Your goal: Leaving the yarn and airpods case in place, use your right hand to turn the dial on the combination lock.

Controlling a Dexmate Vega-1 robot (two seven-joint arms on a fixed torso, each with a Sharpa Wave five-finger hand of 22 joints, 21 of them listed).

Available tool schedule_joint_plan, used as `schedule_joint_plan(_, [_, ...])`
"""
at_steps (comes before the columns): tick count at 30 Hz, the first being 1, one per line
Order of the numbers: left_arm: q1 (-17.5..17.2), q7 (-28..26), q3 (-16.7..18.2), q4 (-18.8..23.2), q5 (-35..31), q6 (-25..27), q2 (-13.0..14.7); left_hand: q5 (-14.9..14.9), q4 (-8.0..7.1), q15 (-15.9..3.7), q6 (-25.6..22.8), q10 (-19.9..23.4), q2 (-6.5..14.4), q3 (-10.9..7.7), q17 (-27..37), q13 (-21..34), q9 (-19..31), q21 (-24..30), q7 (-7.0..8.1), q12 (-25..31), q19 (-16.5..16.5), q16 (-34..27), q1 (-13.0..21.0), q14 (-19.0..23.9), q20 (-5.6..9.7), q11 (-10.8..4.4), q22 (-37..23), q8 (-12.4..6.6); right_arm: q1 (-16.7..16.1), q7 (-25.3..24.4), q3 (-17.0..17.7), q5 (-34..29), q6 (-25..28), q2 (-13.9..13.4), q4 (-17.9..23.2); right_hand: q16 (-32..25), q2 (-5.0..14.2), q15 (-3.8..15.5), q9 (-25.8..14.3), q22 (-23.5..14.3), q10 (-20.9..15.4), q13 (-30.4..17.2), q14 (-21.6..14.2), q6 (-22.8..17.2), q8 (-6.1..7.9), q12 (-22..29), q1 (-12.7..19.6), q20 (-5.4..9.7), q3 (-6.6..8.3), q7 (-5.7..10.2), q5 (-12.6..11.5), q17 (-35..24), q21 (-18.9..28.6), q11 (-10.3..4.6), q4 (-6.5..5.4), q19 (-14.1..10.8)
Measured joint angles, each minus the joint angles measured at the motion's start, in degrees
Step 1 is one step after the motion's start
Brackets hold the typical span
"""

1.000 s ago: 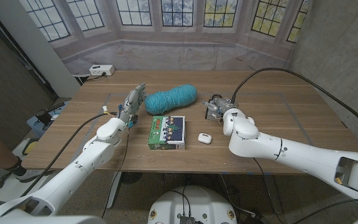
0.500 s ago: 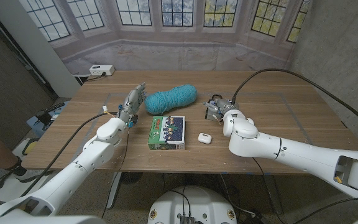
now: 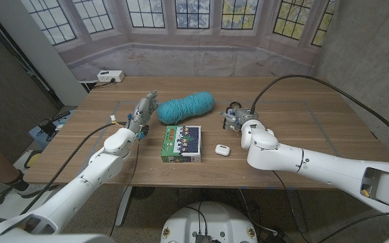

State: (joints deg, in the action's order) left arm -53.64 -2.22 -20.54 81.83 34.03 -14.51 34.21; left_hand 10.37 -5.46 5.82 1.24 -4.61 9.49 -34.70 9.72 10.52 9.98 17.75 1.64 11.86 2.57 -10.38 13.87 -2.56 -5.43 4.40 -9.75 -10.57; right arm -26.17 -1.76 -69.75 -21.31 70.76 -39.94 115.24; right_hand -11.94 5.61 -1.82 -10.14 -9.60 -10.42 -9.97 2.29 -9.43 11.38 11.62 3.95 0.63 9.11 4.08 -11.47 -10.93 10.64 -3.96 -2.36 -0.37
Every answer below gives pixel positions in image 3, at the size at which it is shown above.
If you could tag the green printed card box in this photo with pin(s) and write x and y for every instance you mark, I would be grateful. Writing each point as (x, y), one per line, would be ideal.
(182, 143)

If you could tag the white table leg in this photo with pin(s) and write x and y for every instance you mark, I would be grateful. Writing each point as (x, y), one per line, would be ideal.
(123, 206)

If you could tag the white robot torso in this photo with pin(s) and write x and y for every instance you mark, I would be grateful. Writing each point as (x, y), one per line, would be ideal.
(211, 219)

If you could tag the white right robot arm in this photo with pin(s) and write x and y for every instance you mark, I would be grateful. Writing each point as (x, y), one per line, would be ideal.
(316, 165)

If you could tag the white airpods case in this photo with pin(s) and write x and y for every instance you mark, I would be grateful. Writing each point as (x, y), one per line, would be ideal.
(222, 150)

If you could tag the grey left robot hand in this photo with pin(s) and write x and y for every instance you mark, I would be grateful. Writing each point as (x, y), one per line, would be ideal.
(141, 113)

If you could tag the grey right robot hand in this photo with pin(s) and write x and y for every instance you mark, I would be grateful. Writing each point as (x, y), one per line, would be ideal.
(243, 116)

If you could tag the teal yarn skein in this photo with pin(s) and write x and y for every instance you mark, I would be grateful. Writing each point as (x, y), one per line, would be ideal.
(184, 107)

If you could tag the grey combination lock box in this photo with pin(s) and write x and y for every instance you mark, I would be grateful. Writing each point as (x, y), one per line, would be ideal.
(229, 127)

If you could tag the printed window backdrop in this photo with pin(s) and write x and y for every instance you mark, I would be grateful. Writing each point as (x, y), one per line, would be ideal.
(187, 57)

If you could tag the grey table leg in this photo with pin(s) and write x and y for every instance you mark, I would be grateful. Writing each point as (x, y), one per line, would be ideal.
(296, 211)

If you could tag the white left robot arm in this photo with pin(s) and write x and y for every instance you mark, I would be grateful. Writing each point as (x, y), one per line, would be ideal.
(96, 168)

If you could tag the yellow and black floor object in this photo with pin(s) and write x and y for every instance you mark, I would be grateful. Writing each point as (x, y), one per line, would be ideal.
(32, 158)

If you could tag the white power strip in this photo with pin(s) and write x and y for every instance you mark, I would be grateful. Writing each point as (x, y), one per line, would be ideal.
(110, 76)

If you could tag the blue bin with black gear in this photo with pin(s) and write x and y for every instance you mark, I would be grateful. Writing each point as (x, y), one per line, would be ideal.
(51, 126)

